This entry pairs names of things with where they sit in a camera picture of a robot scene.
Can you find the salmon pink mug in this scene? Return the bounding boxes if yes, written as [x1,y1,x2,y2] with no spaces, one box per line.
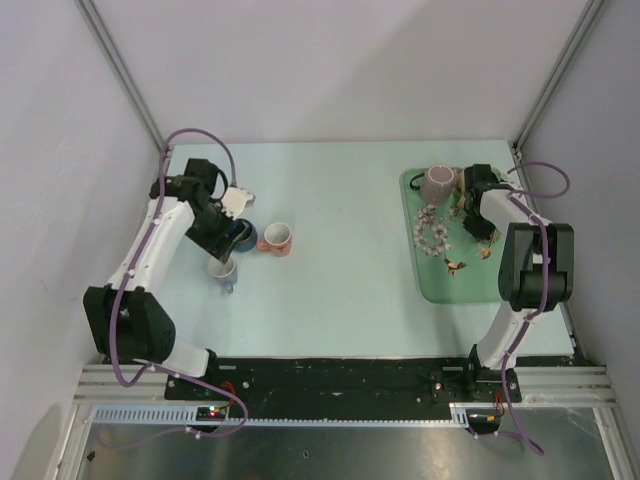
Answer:
[256,222,292,257]

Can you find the small blue-grey cup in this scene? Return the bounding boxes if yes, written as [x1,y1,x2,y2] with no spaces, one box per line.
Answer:
[207,257,238,294]

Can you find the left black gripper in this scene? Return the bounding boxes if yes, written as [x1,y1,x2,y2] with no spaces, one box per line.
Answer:
[184,198,248,263]

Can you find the mauve upside-down mug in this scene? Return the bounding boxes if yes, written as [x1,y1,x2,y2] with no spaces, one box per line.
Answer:
[419,164,456,206]

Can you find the green floral tray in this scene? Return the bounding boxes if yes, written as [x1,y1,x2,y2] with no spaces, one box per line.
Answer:
[401,169,506,304]

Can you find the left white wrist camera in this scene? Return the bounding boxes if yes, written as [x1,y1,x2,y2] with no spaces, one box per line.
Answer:
[220,186,256,219]

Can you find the aluminium frame post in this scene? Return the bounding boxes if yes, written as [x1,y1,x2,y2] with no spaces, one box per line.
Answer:
[74,0,164,152]
[511,0,609,159]

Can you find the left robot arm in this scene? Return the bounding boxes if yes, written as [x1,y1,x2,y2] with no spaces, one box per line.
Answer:
[83,158,255,399]

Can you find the grey cable duct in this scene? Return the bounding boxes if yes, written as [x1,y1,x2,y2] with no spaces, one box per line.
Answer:
[93,404,469,428]

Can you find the small circuit board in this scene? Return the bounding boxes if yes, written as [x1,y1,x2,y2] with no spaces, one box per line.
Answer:
[196,406,228,421]

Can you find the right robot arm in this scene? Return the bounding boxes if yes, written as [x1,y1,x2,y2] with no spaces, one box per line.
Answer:
[459,164,574,401]

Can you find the right aluminium frame post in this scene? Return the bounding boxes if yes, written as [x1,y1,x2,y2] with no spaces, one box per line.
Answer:
[511,0,609,159]

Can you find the left aluminium frame post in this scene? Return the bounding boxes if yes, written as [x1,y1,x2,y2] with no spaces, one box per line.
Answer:
[74,0,164,152]

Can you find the blue mug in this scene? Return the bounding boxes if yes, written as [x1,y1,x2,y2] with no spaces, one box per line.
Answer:
[231,218,258,253]

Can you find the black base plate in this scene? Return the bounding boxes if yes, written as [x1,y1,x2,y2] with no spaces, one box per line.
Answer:
[164,355,523,421]

